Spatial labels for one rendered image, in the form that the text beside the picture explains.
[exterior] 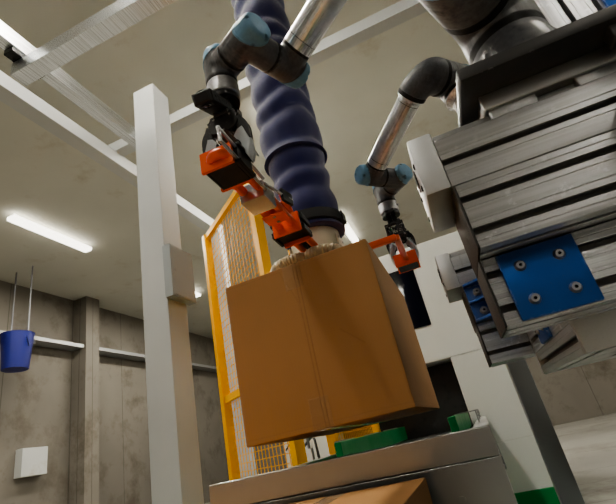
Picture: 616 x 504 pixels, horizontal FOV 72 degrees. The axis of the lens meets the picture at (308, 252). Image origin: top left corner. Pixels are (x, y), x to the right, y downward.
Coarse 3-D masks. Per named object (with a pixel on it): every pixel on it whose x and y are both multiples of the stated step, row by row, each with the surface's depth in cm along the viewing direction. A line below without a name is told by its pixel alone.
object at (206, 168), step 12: (228, 144) 85; (204, 156) 86; (228, 156) 84; (204, 168) 85; (216, 168) 84; (228, 168) 85; (240, 168) 86; (216, 180) 88; (228, 180) 89; (240, 180) 90
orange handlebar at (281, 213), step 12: (216, 156) 84; (252, 180) 93; (240, 192) 96; (276, 204) 104; (264, 216) 108; (276, 216) 108; (288, 216) 110; (276, 228) 115; (312, 240) 127; (384, 240) 139; (396, 240) 139
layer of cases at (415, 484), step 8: (408, 480) 86; (416, 480) 83; (424, 480) 83; (368, 488) 88; (376, 488) 85; (384, 488) 82; (392, 488) 80; (400, 488) 78; (408, 488) 75; (416, 488) 74; (424, 488) 80; (328, 496) 90; (336, 496) 87; (344, 496) 84; (352, 496) 81; (360, 496) 79; (368, 496) 77; (376, 496) 74; (384, 496) 72; (392, 496) 70; (400, 496) 69; (408, 496) 67; (416, 496) 71; (424, 496) 78
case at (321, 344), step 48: (240, 288) 112; (288, 288) 107; (336, 288) 102; (384, 288) 106; (240, 336) 107; (288, 336) 103; (336, 336) 98; (384, 336) 94; (240, 384) 103; (288, 384) 99; (336, 384) 95; (384, 384) 91; (288, 432) 95; (336, 432) 140
